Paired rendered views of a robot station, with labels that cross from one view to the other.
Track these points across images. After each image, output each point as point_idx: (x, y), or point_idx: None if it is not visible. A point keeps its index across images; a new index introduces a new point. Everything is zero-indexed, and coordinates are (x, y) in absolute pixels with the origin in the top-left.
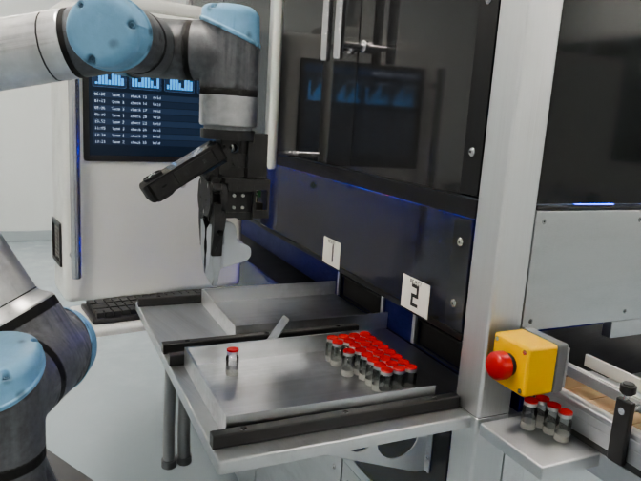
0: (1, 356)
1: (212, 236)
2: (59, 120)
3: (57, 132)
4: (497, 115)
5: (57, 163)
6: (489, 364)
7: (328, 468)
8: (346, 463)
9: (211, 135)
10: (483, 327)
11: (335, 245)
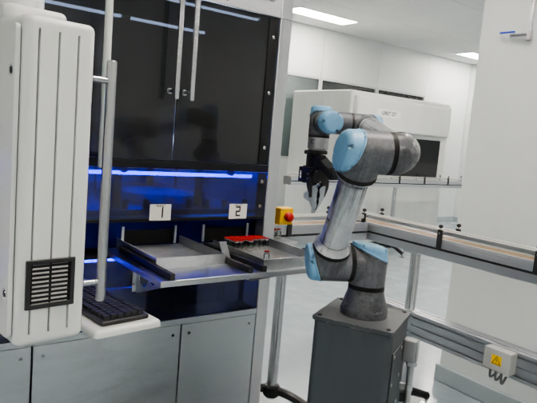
0: (371, 243)
1: (326, 189)
2: (81, 147)
3: (69, 159)
4: (276, 134)
5: (64, 193)
6: (290, 217)
7: (165, 341)
8: (186, 323)
9: (327, 153)
10: (274, 209)
11: (165, 206)
